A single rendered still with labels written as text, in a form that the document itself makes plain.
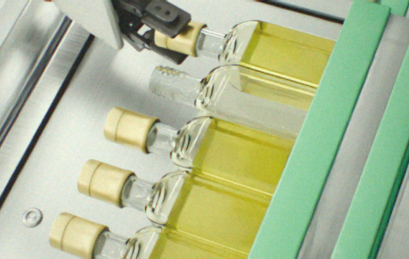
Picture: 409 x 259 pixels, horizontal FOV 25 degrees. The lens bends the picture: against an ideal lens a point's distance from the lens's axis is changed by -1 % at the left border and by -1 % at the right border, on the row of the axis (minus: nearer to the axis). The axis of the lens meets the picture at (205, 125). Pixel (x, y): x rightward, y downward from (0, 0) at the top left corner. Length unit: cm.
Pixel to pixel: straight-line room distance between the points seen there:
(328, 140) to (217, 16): 42
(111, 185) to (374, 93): 26
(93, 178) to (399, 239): 31
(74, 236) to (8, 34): 38
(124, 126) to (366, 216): 28
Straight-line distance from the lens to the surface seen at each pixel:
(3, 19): 118
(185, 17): 91
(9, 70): 111
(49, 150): 104
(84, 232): 82
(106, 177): 84
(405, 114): 72
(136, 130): 86
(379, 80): 74
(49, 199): 101
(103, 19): 95
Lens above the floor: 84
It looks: 16 degrees up
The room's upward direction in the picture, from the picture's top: 73 degrees counter-clockwise
